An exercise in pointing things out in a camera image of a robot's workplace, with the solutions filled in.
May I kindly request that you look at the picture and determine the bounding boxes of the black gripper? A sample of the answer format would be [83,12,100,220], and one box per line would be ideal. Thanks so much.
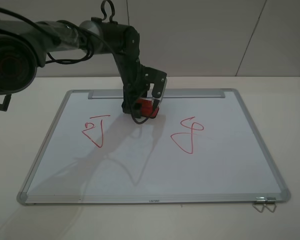
[121,63,160,119]

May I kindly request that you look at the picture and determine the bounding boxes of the red whiteboard eraser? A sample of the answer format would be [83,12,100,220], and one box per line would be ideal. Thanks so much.
[137,98,155,119]

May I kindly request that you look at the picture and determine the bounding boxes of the dark robot arm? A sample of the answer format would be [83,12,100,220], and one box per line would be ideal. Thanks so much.
[0,17,167,124]

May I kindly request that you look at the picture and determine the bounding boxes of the white aluminium-framed whiteboard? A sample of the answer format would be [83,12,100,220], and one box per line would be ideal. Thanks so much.
[16,88,291,205]

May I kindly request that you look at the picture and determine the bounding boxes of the grey marker tray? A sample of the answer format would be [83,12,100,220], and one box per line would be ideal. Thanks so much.
[88,88,226,100]

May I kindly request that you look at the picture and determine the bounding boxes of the left metal hanging hook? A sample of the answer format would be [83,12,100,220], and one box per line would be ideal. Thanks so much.
[252,196,266,213]

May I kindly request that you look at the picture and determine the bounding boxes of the metal hanging hook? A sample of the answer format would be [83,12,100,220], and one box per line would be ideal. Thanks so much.
[263,197,277,213]
[252,196,266,213]

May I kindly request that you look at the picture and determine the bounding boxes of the right metal hanging hook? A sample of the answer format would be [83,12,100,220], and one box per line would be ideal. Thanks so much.
[263,197,277,213]

